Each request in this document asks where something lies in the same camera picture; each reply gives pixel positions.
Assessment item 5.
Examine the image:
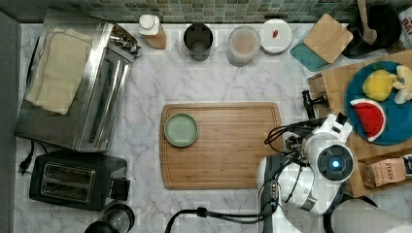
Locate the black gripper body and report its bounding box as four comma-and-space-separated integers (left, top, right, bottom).
301, 90, 328, 119

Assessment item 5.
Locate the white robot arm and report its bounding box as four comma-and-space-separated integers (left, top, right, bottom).
257, 90, 411, 233

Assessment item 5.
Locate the plush watermelon slice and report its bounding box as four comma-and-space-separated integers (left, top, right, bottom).
350, 98, 387, 142

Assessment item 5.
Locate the plush yellow corn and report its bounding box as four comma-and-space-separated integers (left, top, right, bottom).
362, 69, 396, 102

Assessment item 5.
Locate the teal box with bamboo lid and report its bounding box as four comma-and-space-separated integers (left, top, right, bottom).
290, 14, 354, 72

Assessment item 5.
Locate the wooden spoon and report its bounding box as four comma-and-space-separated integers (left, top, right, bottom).
357, 0, 377, 46

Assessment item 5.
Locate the blue round plate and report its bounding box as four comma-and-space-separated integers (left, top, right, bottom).
345, 61, 412, 146

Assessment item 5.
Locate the plush peeled banana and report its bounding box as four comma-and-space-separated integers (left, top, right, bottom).
393, 65, 412, 105

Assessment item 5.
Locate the clear cereal container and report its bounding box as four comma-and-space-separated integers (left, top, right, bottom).
226, 25, 260, 67

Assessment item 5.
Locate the stash tea box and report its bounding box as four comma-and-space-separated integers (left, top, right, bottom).
369, 158, 406, 186

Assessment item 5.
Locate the black utensil pot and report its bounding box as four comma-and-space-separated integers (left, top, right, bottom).
342, 5, 401, 58

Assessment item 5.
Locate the large bamboo cutting board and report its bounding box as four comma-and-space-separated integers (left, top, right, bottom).
159, 102, 283, 189

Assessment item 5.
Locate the dark grey cup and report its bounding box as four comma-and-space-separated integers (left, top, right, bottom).
184, 23, 214, 62

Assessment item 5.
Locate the green ceramic bowl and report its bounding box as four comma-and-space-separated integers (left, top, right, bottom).
163, 113, 198, 148

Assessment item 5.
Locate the orange juice bottle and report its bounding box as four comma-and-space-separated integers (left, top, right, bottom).
139, 15, 167, 50

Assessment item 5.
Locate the glass blender jar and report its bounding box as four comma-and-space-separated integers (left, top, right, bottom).
85, 204, 135, 233

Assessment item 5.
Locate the silver toaster oven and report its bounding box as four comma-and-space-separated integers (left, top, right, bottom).
15, 8, 141, 151

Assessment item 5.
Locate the black two-slot toaster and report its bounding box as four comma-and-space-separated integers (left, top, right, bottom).
29, 150, 130, 212

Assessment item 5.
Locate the beige folded cloth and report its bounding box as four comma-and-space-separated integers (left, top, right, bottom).
25, 28, 92, 115

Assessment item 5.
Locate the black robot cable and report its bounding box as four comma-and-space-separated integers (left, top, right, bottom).
163, 123, 326, 233

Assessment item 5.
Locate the black power plug cord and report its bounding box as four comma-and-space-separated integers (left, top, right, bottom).
17, 139, 49, 177

